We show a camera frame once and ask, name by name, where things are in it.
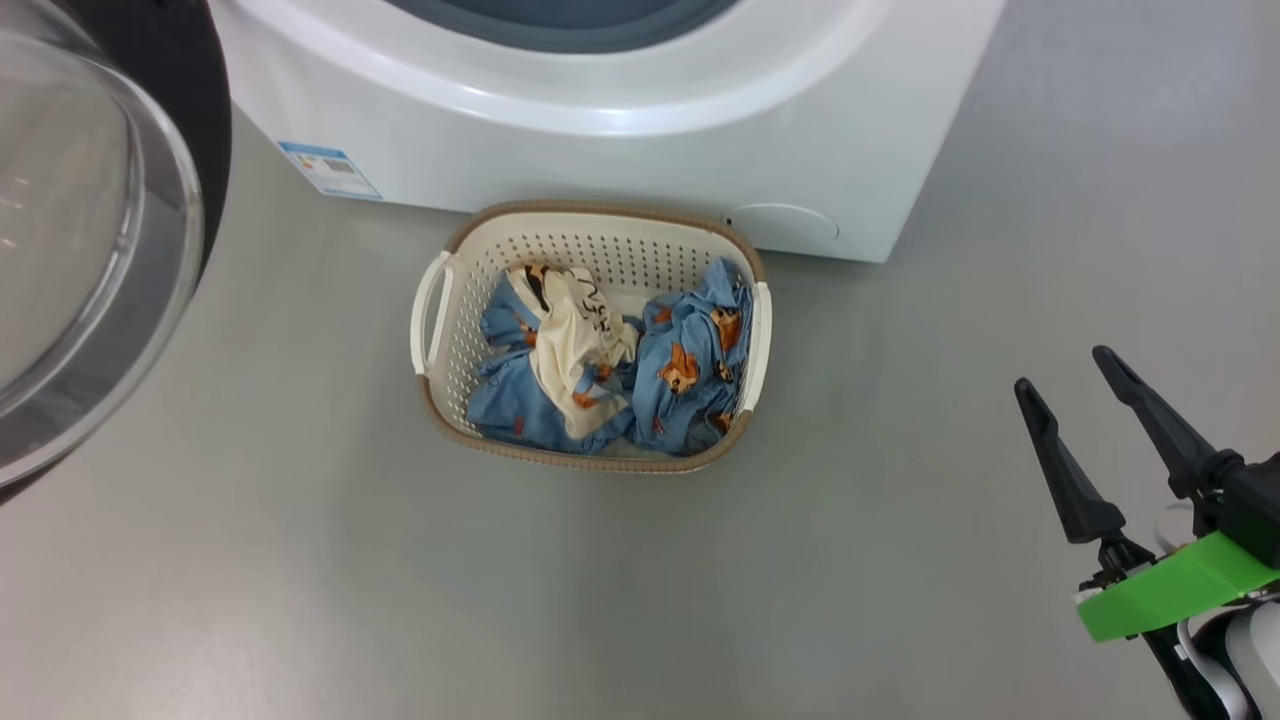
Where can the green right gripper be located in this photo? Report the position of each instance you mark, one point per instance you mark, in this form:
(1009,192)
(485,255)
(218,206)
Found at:
(1180,585)

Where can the blue fox print garment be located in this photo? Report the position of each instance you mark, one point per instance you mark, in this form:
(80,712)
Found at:
(690,380)

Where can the blue and cream garment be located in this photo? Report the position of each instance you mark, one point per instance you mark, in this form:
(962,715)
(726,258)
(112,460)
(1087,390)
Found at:
(510,400)

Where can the black round glass washer door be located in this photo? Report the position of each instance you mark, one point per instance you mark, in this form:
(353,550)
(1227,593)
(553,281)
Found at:
(80,250)

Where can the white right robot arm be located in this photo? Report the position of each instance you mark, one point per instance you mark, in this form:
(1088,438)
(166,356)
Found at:
(1255,660)

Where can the white front-load washing machine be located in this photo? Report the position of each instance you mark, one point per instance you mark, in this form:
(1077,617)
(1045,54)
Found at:
(600,150)

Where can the round white filter cover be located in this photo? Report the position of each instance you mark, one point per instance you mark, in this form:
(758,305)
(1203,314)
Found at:
(785,223)

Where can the cream perforated laundry basket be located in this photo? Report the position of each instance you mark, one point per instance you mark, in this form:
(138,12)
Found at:
(600,250)

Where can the blue energy label sticker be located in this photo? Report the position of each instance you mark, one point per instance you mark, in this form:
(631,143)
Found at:
(330,170)

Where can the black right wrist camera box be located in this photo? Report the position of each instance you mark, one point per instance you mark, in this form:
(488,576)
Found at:
(1255,500)

